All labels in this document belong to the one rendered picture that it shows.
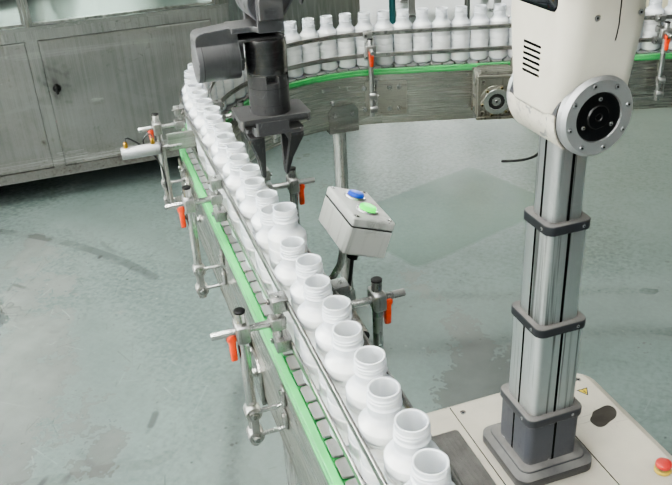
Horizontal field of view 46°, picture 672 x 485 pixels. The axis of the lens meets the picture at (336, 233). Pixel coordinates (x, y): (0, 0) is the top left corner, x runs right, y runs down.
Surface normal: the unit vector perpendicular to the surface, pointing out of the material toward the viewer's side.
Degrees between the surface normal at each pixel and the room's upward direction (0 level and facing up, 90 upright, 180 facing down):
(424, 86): 90
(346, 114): 90
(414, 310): 0
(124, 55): 90
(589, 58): 101
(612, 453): 0
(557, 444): 90
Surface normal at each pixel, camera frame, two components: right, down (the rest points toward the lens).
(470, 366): -0.05, -0.88
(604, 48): 0.33, 0.59
